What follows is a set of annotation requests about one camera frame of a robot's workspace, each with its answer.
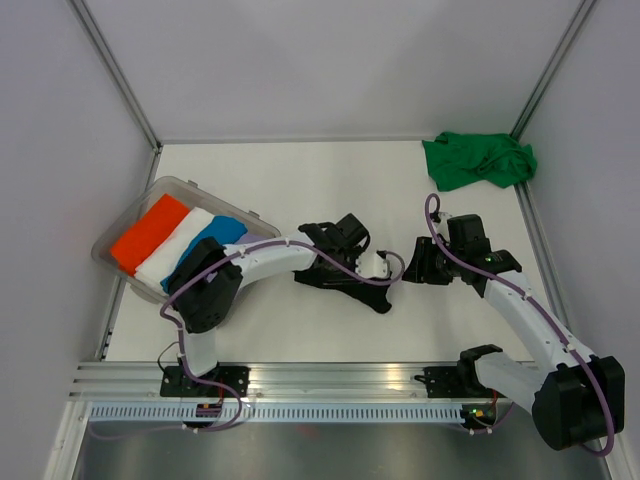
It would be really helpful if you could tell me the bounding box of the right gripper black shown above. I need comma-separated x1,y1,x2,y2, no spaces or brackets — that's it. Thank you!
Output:
401,236,464,285

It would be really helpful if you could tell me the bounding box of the black t shirt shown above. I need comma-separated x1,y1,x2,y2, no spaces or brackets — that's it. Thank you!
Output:
294,269,392,314

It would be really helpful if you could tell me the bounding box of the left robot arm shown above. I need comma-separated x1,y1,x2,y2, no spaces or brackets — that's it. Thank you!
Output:
161,213,391,396

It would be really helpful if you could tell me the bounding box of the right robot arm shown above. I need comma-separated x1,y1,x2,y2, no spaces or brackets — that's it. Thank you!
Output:
403,211,625,456

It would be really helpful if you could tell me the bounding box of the lilac rolled t shirt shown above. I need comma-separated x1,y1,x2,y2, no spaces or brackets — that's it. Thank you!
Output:
235,233,266,245

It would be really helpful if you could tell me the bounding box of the green t shirt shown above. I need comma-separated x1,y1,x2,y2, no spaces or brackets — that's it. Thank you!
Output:
422,132,538,192

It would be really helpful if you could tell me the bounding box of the blue rolled t shirt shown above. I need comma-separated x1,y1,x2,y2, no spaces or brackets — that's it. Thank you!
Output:
174,215,248,269

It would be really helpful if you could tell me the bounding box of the clear plastic bin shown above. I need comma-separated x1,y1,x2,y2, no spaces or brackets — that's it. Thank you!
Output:
91,176,281,304

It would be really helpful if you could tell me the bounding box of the orange rolled t shirt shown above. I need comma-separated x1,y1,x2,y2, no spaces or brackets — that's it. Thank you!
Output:
110,194,190,276

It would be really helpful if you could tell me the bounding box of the white rolled t shirt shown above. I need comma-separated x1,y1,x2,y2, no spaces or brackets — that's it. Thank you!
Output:
134,207,215,293

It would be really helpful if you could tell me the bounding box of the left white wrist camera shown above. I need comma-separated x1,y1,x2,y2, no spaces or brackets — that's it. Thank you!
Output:
355,252,391,280

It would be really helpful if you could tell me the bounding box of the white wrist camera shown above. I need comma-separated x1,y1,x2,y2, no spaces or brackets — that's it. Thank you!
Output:
432,211,452,244
355,252,391,280

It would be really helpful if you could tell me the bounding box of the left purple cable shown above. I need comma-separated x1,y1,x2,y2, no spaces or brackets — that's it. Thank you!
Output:
158,239,405,376

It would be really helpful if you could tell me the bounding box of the purple cable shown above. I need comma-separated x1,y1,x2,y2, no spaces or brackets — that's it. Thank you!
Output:
158,239,405,376
423,193,617,457

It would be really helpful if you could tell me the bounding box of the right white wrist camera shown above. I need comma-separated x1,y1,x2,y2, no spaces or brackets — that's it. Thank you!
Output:
432,211,452,244

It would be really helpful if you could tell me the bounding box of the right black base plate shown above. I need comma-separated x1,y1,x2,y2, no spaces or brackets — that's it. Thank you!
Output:
412,365,506,400

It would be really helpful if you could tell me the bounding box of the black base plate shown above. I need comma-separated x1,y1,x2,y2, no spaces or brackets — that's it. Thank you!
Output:
160,365,250,398
412,365,506,400

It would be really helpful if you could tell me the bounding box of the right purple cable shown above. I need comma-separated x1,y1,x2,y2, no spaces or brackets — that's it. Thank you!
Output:
423,193,617,457

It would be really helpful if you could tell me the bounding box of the white slotted cable duct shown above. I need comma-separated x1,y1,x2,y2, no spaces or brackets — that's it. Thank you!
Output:
90,402,463,424

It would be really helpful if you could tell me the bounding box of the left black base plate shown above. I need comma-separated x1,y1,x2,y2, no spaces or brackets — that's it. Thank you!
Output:
160,365,250,398

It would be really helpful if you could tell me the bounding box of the aluminium front rail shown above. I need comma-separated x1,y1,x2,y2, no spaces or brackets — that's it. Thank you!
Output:
69,360,612,402

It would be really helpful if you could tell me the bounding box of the right aluminium frame post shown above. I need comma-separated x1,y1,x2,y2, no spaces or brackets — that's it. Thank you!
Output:
510,0,599,140

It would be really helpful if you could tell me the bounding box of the aluminium frame post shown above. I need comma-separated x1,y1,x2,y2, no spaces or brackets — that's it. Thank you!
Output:
68,0,162,151
510,0,599,140

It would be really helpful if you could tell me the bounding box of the left aluminium frame post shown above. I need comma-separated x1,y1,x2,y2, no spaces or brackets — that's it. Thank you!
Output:
68,0,162,151

